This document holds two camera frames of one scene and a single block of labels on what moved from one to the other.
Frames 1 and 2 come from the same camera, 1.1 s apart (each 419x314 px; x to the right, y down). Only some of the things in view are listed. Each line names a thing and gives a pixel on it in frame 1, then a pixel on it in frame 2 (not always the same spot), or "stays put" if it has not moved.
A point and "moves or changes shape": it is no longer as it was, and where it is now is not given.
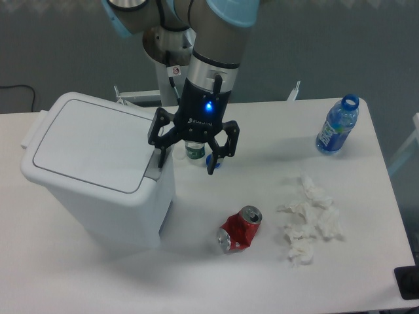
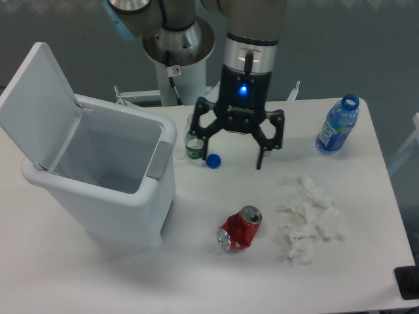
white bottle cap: x=179 y=154 stays put
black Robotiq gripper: x=200 y=114 -> x=241 y=105
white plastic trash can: x=95 y=158 moves or changes shape
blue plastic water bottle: x=340 y=119 stays put
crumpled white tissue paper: x=318 y=211 stays put
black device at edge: x=407 y=279 stays put
